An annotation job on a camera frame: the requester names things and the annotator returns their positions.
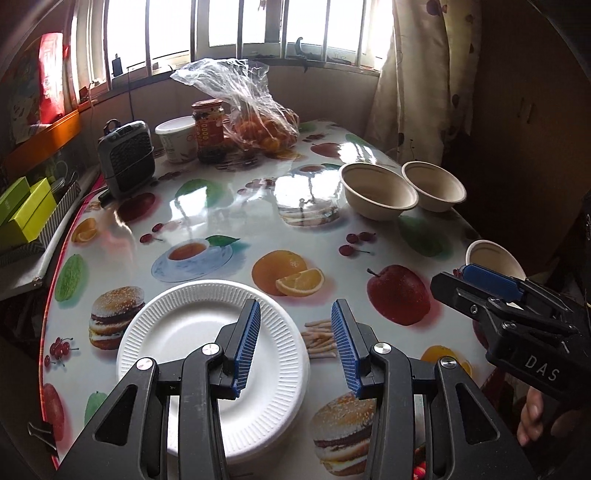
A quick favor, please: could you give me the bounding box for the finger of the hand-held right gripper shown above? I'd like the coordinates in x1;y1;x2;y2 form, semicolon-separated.
430;272;497;324
462;263;532;302

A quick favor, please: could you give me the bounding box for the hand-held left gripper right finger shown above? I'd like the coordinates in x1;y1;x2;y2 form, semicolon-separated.
331;299;539;480

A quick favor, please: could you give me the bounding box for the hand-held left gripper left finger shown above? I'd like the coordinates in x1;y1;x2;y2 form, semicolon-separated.
54;299;262;480

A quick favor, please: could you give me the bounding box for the beige paper bowl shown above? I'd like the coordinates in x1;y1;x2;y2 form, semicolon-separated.
465;240;527;282
402;161;467;213
340;162;419;221

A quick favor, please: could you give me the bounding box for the person's right hand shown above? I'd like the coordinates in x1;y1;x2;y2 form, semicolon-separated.
517;385;571;446

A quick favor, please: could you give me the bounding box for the fruit printed tablecloth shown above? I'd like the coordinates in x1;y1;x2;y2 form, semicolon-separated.
39;119;532;480

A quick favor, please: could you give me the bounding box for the heart patterned curtain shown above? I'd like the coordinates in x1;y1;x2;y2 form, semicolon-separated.
365;0;481;171

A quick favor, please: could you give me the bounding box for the white board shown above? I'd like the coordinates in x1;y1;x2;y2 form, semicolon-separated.
0;173;105;301

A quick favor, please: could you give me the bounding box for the glass jar with red label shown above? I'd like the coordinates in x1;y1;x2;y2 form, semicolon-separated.
191;99;228;163

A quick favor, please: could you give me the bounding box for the white plastic tub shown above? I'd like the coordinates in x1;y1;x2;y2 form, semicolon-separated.
154;116;200;164

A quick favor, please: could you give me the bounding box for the black binder clip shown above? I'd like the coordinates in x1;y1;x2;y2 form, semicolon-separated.
28;421;58;457

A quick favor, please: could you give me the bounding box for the small grey fan heater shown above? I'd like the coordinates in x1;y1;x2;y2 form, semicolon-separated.
97;119;155;199

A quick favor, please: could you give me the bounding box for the grey chevron patterned box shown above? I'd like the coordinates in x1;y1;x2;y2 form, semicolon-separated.
0;180;81;268

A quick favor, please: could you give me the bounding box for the clear plastic bag of oranges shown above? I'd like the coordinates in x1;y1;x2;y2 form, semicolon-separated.
170;58;301;153

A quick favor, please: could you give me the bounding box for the large green box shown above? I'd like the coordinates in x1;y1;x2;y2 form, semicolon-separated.
0;178;57;246

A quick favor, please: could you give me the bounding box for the flat green box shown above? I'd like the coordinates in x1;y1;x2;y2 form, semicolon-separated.
0;178;31;224

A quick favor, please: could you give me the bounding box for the dark window latch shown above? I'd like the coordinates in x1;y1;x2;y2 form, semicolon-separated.
286;37;324;63

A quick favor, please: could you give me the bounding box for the orange box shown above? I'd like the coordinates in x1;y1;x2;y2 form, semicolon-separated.
0;104;81;174

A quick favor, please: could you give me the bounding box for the red printed bag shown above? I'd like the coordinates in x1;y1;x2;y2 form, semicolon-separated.
0;32;65;139

